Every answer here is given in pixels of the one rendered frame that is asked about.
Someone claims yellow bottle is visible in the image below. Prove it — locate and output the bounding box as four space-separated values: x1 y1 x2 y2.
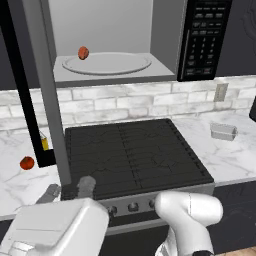
39 130 50 152

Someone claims black and grey microwave oven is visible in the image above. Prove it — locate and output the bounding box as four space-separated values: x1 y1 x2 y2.
39 0 234 84

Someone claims red tomato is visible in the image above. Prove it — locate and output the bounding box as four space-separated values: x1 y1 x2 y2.
19 155 36 171

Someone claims dark wall cupboard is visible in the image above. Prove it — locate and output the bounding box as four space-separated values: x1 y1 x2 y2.
215 0 256 78
0 29 18 91

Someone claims grey round turntable plate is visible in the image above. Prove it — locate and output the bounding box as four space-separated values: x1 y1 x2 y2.
61 52 153 76

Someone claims black hob with silver front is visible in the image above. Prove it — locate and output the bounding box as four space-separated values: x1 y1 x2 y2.
61 117 216 236

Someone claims black and grey microwave door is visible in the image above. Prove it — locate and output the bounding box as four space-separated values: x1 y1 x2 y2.
0 0 73 186

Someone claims grey wall socket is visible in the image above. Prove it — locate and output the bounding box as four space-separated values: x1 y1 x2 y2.
213 82 230 103

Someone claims small red-orange fruit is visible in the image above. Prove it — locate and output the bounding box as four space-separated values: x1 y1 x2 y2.
77 45 90 61

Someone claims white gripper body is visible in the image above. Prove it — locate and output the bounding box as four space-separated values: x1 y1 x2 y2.
0 197 111 256

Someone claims silver hob knob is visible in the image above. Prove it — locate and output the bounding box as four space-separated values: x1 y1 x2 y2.
107 205 119 217
147 198 158 210
127 201 140 214

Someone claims dark oven door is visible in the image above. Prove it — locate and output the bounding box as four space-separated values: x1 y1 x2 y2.
98 225 172 256

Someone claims black rounded appliance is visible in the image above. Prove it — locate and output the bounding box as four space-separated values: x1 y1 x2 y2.
248 98 256 123

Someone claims dark base cupboard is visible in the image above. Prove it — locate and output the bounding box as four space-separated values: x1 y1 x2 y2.
208 181 256 255

